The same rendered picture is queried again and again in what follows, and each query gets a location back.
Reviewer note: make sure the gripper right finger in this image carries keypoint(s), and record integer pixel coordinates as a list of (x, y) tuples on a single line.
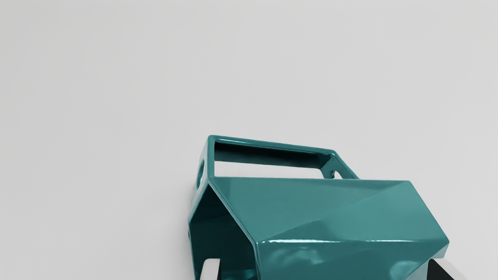
[(443, 270)]

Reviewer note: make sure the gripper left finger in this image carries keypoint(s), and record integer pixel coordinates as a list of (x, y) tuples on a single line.
[(210, 269)]

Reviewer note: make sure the teal faceted mug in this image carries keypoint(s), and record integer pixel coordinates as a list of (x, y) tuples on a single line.
[(319, 217)]

